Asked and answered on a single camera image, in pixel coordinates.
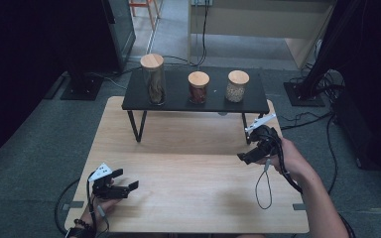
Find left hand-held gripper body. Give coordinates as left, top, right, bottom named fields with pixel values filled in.
left=88, top=162, right=130, bottom=201

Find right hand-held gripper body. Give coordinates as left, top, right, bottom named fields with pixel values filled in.
left=244, top=113, right=282, bottom=157

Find glass jar pale beans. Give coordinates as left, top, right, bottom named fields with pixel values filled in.
left=224, top=69, right=250, bottom=103

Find glass jar dried red chili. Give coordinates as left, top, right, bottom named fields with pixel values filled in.
left=188, top=70, right=210, bottom=105

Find black metal shelf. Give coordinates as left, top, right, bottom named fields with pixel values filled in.
left=121, top=65, right=271, bottom=145

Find tall glass jar bay leaves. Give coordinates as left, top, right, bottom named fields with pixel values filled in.
left=140, top=53, right=167, bottom=106

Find person's left hand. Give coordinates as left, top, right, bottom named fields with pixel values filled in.
left=80, top=197, right=122, bottom=226

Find person's right hand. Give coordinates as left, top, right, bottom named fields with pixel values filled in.
left=261, top=138, right=313, bottom=184

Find black wristwatch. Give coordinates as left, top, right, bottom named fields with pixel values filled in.
left=64, top=227, right=97, bottom=238

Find black metal stand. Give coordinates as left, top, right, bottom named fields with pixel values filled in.
left=283, top=0, right=371, bottom=108

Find light wooden desk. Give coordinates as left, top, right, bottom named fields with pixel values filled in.
left=187, top=0, right=337, bottom=70

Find large monitor on stand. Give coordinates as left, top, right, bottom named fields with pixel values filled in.
left=60, top=0, right=137, bottom=101

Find orange stool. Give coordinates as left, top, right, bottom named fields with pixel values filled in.
left=128, top=0, right=163, bottom=32

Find left gripper wrist strap loop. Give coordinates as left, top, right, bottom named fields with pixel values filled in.
left=95, top=204, right=111, bottom=237

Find gripper wrist strap loop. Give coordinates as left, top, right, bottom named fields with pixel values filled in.
left=254, top=158, right=274, bottom=211
left=95, top=204, right=111, bottom=237

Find dark bead bracelet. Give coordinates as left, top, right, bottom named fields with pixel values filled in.
left=72, top=217, right=94, bottom=231

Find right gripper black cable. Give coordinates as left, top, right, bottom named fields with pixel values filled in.
left=276, top=137, right=356, bottom=238

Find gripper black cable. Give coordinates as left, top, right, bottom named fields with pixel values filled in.
left=54, top=172, right=97, bottom=236
left=276, top=137, right=356, bottom=238

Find black floor cable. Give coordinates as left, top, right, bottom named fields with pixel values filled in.
left=279, top=110, right=340, bottom=196

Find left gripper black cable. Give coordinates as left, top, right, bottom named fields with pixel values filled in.
left=54, top=172, right=97, bottom=236

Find right gripper wrist strap loop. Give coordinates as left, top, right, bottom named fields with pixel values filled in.
left=254, top=158, right=274, bottom=211

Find black hanging cable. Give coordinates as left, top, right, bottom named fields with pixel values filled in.
left=160, top=0, right=210, bottom=67

